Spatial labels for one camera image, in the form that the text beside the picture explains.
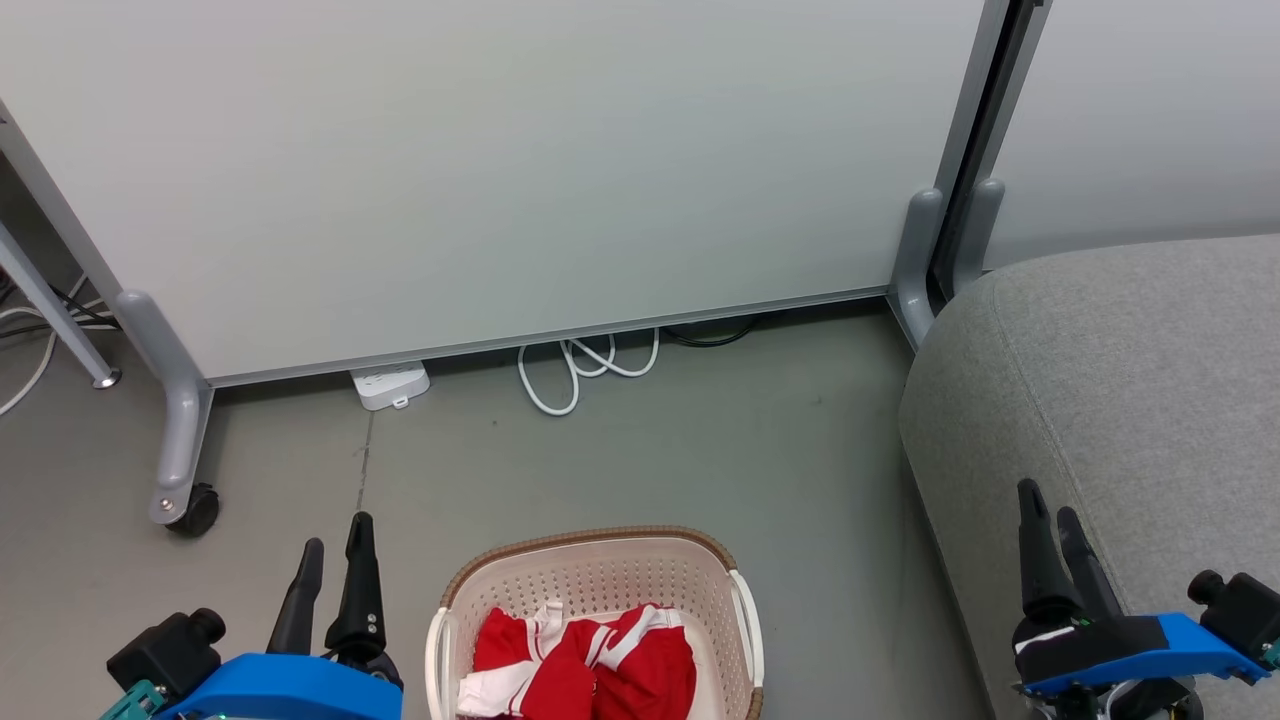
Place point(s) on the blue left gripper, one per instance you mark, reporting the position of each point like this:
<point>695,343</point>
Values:
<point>290,690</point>

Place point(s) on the large white partition panel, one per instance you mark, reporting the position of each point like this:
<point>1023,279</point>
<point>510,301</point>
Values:
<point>500,170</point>

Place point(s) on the white power strip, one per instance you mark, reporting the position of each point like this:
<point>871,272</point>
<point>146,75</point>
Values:
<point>390,385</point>

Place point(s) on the grey metal table leg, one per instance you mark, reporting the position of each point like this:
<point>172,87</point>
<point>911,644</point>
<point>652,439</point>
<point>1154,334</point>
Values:
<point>55,315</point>

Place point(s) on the grey fabric sofa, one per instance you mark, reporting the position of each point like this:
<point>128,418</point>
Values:
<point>1120,400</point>

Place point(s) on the plain red garment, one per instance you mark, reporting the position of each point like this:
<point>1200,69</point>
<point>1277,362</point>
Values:
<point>650,680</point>

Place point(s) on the red white-trimmed garment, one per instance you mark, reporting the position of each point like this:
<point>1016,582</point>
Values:
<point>500,645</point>

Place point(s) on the beige plastic laundry basket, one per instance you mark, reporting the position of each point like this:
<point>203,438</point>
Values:
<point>600,575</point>

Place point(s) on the grey partition foot with caster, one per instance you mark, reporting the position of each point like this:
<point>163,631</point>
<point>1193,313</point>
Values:
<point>180,420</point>

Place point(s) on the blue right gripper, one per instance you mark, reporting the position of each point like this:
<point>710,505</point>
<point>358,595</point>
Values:
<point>1130,645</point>

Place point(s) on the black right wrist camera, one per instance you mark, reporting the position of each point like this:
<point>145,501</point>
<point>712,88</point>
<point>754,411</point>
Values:
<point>1240,610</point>

